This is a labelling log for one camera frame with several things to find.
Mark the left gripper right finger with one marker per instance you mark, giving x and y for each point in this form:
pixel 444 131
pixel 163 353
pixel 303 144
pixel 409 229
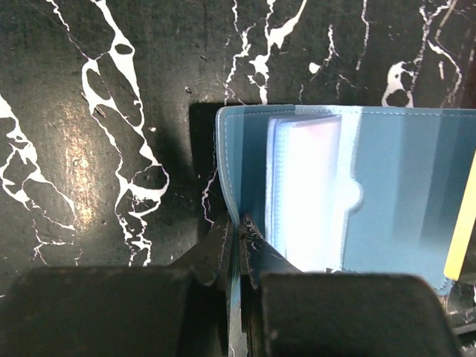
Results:
pixel 286 312

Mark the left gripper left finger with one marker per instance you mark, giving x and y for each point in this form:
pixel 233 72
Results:
pixel 177 310

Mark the blue card holder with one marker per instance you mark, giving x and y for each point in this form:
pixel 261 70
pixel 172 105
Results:
pixel 349 188

